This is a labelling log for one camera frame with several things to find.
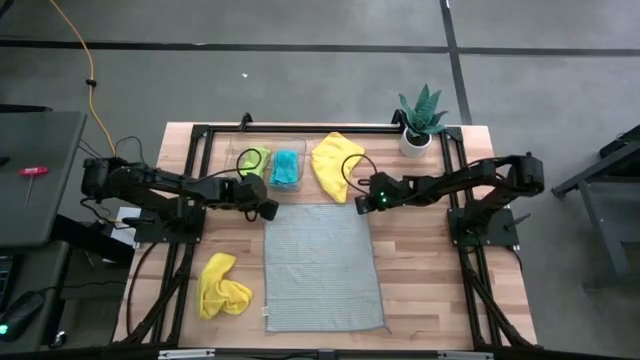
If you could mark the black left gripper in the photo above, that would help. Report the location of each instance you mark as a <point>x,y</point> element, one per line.
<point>252,190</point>

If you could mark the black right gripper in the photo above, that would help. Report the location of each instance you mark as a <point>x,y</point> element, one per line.
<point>390,190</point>

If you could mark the lime green microfiber towel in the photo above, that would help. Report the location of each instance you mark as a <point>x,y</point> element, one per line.
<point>257,160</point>

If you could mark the teal microfiber towel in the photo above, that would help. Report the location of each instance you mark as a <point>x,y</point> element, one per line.
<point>285,167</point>

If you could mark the clear plastic bin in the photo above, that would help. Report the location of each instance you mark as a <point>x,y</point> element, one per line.
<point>230,150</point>

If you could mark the yellow microfiber towel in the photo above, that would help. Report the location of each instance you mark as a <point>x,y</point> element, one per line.
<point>217,290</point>
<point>330,160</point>

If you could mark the grey microfiber towel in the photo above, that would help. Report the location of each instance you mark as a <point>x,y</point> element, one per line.
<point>322,270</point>

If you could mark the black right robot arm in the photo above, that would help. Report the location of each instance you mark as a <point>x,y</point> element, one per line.
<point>465,177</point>

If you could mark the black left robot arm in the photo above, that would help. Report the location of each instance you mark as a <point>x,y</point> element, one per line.
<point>150,182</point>

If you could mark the white round plant pot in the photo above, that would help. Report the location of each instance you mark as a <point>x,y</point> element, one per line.
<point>412,149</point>

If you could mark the green artificial succulent plant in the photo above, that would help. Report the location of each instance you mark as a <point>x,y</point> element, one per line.
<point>422,112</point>

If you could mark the white flat box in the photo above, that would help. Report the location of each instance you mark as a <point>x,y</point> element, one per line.
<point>125,232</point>

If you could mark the dark grey side desk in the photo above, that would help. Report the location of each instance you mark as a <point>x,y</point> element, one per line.
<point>45,200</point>

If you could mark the black metal side table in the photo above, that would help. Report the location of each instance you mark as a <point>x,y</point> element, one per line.
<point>605,210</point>

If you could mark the black computer mouse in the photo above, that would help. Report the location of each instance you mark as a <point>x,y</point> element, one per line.
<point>22,312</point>

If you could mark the silver metal bracket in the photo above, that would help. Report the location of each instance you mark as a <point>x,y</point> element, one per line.
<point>465,355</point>
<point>185,354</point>

